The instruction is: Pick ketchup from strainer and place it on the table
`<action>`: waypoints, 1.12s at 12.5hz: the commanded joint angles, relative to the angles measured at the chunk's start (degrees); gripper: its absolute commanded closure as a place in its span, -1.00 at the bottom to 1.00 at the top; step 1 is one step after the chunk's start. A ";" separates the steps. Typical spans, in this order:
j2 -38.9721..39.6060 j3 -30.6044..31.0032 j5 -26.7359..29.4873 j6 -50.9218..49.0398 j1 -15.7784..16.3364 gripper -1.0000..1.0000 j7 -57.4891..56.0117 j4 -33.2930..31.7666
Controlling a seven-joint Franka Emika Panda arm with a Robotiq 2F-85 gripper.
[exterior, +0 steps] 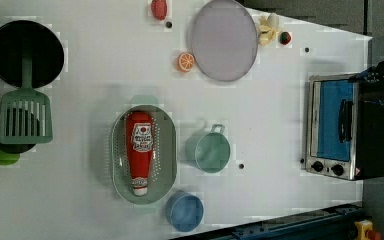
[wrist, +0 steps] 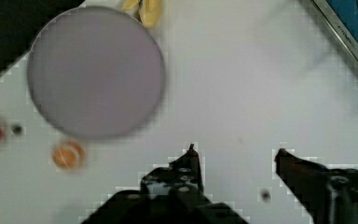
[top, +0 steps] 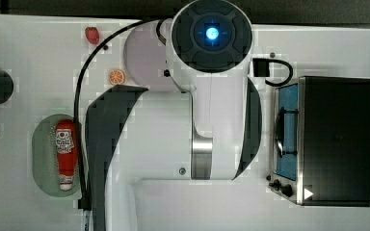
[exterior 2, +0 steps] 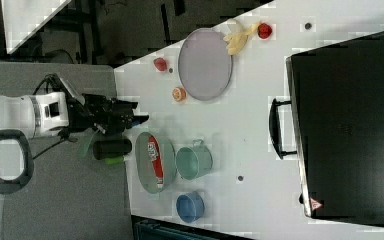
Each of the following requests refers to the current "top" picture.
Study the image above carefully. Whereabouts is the red strawberry toy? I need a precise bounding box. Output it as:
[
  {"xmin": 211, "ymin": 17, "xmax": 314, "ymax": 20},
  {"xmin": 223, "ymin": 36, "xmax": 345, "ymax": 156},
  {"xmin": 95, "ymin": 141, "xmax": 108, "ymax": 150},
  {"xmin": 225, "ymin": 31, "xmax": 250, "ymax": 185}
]
[{"xmin": 85, "ymin": 27, "xmax": 99, "ymax": 45}]

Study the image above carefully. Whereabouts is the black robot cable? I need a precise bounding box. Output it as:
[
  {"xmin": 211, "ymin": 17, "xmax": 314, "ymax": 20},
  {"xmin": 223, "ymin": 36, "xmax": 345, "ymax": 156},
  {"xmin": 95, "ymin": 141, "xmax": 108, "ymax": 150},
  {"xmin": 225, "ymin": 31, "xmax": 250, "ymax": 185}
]
[{"xmin": 72, "ymin": 18, "xmax": 162, "ymax": 212}]

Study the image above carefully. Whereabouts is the black cable loop connector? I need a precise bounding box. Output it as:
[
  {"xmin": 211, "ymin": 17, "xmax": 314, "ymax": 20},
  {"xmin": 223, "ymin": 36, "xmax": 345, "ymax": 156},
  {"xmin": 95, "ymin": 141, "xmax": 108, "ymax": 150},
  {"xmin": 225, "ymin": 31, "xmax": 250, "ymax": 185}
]
[{"xmin": 252, "ymin": 58, "xmax": 294, "ymax": 88}]

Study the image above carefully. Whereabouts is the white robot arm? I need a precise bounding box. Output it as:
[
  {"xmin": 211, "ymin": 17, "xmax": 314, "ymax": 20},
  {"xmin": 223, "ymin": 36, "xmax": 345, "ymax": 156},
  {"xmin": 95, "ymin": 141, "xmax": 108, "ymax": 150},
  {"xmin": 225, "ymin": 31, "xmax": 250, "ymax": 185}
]
[{"xmin": 85, "ymin": 0, "xmax": 262, "ymax": 231}]

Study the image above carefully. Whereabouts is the grey round plate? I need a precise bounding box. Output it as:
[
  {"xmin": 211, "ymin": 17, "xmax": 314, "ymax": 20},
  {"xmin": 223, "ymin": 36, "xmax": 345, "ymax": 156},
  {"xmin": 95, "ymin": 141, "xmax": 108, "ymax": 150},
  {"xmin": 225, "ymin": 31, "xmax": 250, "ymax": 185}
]
[{"xmin": 123, "ymin": 20, "xmax": 177, "ymax": 92}]

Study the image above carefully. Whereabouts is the red plush ketchup bottle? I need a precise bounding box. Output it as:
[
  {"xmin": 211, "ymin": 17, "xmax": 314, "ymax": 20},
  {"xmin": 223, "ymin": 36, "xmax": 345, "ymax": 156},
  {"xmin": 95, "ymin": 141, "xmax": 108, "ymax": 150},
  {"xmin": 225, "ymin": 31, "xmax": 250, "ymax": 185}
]
[{"xmin": 55, "ymin": 119, "xmax": 78, "ymax": 191}]

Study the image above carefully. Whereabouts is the black toaster oven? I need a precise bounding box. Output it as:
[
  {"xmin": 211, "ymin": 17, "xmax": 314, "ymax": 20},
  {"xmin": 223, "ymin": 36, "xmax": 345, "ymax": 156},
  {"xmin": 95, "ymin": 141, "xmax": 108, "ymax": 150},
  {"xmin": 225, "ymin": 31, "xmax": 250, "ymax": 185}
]
[{"xmin": 267, "ymin": 76, "xmax": 370, "ymax": 207}]

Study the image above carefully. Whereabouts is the orange slice toy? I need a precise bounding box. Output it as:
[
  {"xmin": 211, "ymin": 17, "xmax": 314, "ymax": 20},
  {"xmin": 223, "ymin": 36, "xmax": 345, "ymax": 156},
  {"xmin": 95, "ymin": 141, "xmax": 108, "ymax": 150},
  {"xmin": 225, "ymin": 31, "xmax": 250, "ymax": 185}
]
[{"xmin": 109, "ymin": 69, "xmax": 126, "ymax": 85}]

